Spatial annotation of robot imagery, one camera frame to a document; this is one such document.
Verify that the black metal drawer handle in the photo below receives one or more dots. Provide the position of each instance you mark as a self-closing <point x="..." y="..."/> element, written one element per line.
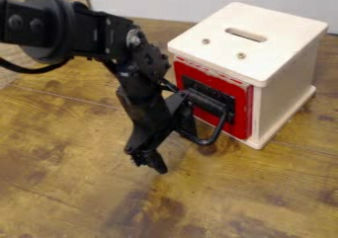
<point x="220" y="108"/>

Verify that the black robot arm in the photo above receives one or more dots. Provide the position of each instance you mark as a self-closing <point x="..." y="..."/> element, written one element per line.
<point x="56" y="30"/>

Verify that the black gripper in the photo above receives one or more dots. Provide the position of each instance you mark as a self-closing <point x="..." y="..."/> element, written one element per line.
<point x="154" y="105"/>

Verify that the red drawer front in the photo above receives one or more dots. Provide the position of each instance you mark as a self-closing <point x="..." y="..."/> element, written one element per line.
<point x="223" y="88"/>

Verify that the white wooden box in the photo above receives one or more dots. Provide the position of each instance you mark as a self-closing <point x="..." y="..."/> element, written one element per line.
<point x="256" y="55"/>

